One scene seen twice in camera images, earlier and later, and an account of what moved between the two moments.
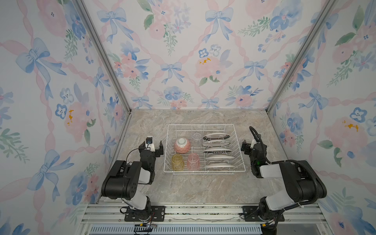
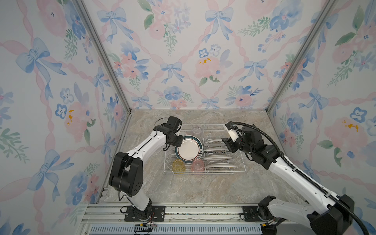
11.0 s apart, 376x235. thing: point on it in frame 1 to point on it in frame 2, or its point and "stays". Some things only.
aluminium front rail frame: x=202 y=219 stays
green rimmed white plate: x=216 y=136 to x=191 y=148
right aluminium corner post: x=327 y=6 stays
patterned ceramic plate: x=219 y=165 stays
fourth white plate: x=220 y=157 stays
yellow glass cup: x=177 y=162 stays
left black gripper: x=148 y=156 to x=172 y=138
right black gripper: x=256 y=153 to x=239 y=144
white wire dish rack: x=203 y=149 stays
